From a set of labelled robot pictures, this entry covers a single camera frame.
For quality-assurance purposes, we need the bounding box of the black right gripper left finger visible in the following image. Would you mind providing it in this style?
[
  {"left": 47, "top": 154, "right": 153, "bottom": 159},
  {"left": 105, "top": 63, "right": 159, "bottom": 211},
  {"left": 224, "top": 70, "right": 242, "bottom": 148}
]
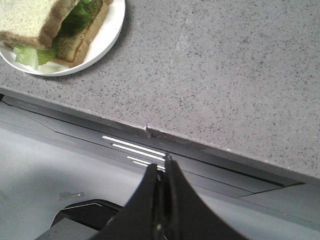
[{"left": 94, "top": 164, "right": 159, "bottom": 240}]

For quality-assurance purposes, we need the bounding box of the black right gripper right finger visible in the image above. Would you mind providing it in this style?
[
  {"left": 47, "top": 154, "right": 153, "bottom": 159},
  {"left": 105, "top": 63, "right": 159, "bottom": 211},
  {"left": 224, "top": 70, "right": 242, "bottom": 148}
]
[{"left": 164, "top": 153, "right": 246, "bottom": 240}]

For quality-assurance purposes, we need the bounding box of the green lettuce leaf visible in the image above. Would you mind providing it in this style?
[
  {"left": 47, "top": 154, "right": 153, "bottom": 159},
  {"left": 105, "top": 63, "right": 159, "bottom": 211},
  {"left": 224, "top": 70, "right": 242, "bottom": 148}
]
[{"left": 13, "top": 0, "right": 92, "bottom": 70}]

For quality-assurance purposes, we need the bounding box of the bread slice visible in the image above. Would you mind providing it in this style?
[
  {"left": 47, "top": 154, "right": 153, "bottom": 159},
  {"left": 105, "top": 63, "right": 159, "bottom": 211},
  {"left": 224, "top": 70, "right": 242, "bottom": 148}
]
[
  {"left": 0, "top": 0, "right": 79, "bottom": 50},
  {"left": 52, "top": 0, "right": 112, "bottom": 68}
]

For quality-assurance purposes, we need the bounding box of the black appliance below counter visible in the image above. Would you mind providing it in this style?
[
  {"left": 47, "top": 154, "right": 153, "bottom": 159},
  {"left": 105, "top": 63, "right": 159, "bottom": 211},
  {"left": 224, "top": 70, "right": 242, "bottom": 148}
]
[{"left": 38, "top": 199, "right": 122, "bottom": 240}]

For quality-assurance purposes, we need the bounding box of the white round plate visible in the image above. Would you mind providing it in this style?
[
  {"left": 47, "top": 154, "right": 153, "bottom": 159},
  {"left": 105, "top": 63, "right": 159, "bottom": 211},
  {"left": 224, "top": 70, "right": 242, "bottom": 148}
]
[{"left": 0, "top": 0, "right": 126, "bottom": 77}]

